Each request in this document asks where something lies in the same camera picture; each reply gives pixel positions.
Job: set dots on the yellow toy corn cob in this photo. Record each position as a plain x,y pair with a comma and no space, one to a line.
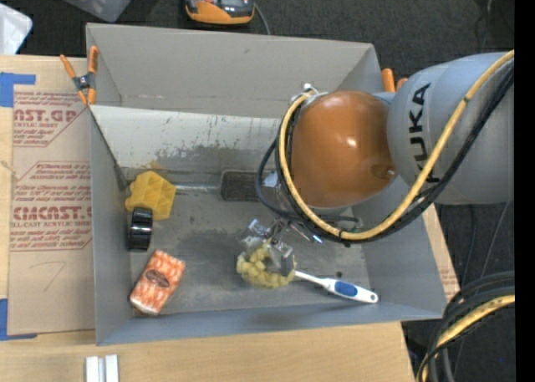
259,273

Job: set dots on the dark grey flat brush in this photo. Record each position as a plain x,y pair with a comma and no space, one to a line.
240,186

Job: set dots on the grey metal bin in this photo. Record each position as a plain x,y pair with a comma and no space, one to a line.
217,79

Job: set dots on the white and blue toothbrush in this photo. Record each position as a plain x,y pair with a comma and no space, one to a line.
344,288

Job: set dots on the orange and white packet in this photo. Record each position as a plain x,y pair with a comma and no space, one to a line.
158,282

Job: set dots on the brown cardboard board, red print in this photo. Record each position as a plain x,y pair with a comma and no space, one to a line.
50,288

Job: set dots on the black round cap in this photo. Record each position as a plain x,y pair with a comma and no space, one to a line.
140,230

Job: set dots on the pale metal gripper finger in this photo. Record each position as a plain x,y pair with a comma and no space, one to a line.
257,230
284,259

